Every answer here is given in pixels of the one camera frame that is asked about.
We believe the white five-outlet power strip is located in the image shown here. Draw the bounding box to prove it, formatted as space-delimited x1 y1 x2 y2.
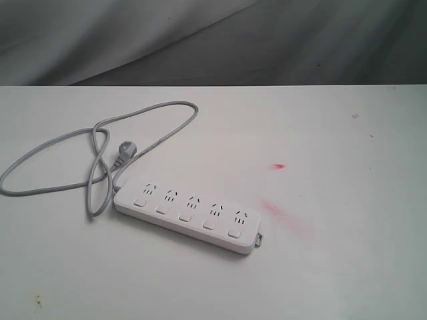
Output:
113 177 263 255

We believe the grey backdrop cloth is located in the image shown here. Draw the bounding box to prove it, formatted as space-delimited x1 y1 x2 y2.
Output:
1 1 426 86

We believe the grey power cord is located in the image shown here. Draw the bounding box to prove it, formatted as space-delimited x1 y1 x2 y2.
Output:
0 101 199 221

